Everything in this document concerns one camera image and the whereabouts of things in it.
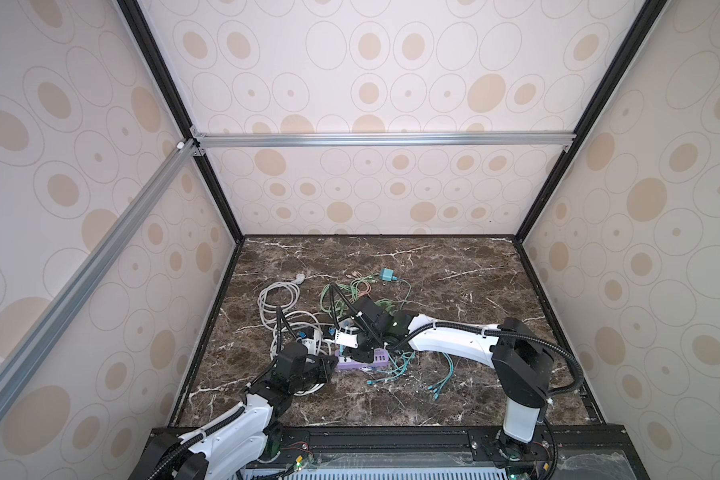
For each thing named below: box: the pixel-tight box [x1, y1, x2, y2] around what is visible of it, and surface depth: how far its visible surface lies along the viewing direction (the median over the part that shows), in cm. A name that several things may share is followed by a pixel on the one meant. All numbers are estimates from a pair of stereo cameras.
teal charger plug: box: [380, 268, 398, 281], surface depth 108 cm
